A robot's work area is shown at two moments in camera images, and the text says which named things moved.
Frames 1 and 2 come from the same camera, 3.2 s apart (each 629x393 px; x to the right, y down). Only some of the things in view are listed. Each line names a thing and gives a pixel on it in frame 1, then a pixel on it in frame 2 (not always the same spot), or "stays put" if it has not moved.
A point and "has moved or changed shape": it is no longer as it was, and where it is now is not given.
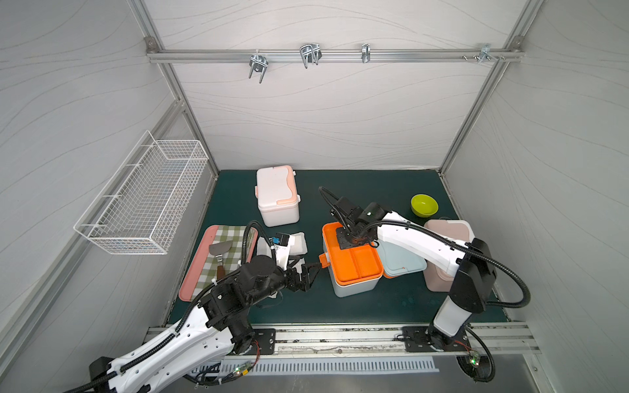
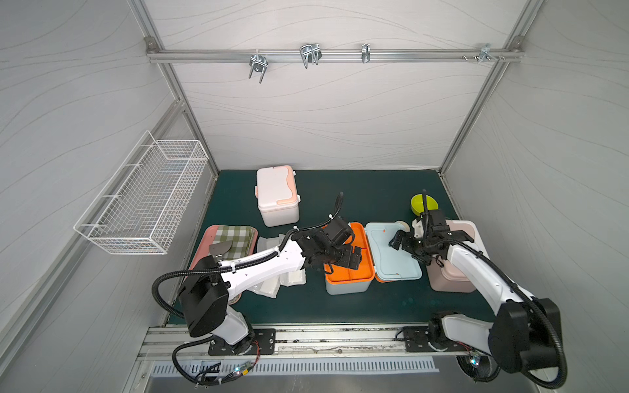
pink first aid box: (459, 231) stays put
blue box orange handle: (359, 272) stays put
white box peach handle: (278, 198) stays put
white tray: (263, 247) has moved or changed shape
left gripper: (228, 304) → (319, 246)
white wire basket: (133, 210) stays put
